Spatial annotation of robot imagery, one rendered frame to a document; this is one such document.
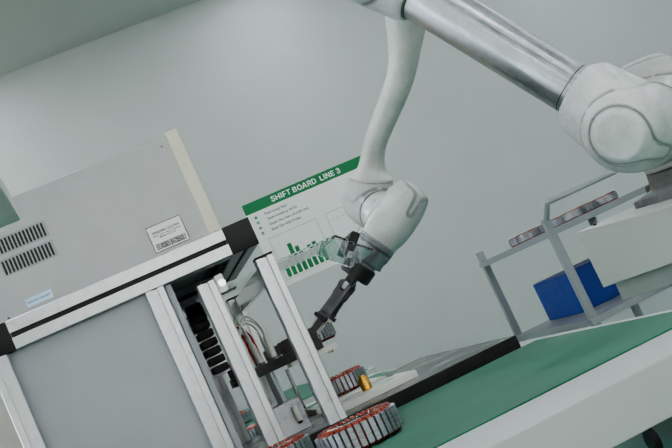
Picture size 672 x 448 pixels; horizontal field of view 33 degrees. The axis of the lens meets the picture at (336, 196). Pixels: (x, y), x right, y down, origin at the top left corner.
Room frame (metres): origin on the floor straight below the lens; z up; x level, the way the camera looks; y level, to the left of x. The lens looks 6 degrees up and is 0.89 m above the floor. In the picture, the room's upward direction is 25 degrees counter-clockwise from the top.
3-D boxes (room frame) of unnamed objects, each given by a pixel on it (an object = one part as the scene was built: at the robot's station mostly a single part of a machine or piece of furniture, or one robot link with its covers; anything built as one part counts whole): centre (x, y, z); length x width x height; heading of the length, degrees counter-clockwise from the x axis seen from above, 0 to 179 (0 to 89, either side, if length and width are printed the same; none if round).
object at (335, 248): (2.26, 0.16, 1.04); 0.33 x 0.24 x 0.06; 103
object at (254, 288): (2.08, 0.22, 1.03); 0.62 x 0.01 x 0.03; 13
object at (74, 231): (2.05, 0.44, 1.22); 0.44 x 0.39 x 0.20; 13
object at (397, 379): (1.99, 0.09, 0.78); 0.15 x 0.15 x 0.01; 13
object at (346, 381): (2.23, 0.15, 0.80); 0.11 x 0.11 x 0.04
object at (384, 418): (1.46, 0.10, 0.77); 0.11 x 0.11 x 0.04
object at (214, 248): (2.03, 0.43, 1.09); 0.68 x 0.44 x 0.05; 13
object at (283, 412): (1.96, 0.23, 0.80); 0.08 x 0.05 x 0.06; 13
